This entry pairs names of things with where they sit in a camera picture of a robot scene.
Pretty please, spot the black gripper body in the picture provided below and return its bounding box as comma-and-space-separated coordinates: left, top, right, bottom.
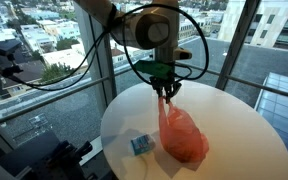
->
149, 73, 183, 94

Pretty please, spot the orange plastic bag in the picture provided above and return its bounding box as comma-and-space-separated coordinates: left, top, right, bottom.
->
157, 96, 210, 164

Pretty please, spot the small blue carton box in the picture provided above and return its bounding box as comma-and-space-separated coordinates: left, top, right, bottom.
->
129, 133, 157, 157

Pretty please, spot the metal window railing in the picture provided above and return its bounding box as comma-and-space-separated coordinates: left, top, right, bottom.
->
0, 56, 288, 132

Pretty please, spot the black equipment stand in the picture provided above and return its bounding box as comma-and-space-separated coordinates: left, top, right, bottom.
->
0, 130, 95, 180

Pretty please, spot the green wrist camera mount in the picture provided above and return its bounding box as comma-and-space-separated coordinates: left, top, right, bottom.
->
133, 59, 174, 81

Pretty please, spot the white round pedestal table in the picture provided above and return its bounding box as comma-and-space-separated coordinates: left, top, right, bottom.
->
99, 80, 288, 180

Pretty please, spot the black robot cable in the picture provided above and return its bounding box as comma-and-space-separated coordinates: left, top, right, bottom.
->
0, 3, 210, 92

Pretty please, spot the black camera on tripod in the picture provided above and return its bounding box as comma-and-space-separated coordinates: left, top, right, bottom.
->
0, 39, 24, 78

